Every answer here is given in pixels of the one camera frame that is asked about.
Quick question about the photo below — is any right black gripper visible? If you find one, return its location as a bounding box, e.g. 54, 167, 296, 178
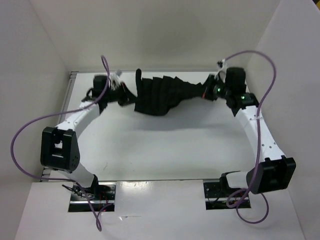
193, 74, 232, 102

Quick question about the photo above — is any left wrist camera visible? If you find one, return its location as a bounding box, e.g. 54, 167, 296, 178
93, 70, 122, 92

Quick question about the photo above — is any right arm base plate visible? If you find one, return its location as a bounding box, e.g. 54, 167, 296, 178
203, 181, 251, 210

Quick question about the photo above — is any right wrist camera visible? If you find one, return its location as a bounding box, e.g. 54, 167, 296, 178
214, 59, 246, 88

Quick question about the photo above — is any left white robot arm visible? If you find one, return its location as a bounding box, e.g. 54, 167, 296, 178
40, 79, 132, 200

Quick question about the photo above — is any black pleated skirt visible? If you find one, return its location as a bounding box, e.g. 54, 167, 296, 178
118, 68, 215, 117

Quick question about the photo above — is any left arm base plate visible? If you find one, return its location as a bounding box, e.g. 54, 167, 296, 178
64, 181, 117, 213

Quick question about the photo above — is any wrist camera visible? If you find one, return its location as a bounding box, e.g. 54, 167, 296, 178
93, 70, 122, 92
214, 59, 246, 88

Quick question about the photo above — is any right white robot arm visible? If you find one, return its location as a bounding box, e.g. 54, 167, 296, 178
203, 74, 296, 197

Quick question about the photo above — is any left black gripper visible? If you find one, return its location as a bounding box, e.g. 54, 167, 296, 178
104, 82, 142, 108

